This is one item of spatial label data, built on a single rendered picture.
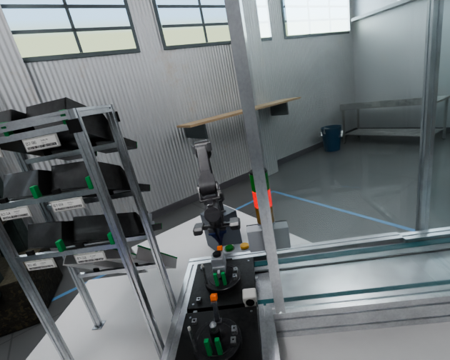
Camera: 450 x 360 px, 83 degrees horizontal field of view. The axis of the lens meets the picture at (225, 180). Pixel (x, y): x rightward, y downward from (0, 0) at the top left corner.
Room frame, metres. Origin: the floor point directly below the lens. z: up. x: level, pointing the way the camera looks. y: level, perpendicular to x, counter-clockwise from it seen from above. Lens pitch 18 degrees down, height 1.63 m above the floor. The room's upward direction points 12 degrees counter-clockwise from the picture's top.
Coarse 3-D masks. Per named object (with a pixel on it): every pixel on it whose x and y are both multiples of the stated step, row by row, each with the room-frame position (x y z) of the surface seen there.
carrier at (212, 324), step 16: (208, 320) 0.63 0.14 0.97; (224, 320) 0.60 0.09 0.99; (240, 320) 0.61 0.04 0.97; (256, 320) 0.60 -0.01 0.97; (192, 336) 0.52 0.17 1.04; (208, 336) 0.56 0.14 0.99; (224, 336) 0.55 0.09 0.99; (240, 336) 0.54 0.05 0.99; (256, 336) 0.54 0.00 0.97; (176, 352) 0.55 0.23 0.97; (192, 352) 0.54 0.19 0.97; (208, 352) 0.50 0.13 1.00; (224, 352) 0.50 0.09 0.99; (240, 352) 0.51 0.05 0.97; (256, 352) 0.50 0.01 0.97
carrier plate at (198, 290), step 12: (204, 264) 0.92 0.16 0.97; (240, 264) 0.87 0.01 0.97; (252, 264) 0.86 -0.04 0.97; (252, 276) 0.79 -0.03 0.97; (192, 288) 0.79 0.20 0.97; (204, 288) 0.78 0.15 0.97; (240, 288) 0.74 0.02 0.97; (192, 300) 0.73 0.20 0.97; (204, 300) 0.72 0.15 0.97; (228, 300) 0.70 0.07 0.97; (240, 300) 0.69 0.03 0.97; (192, 312) 0.69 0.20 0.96
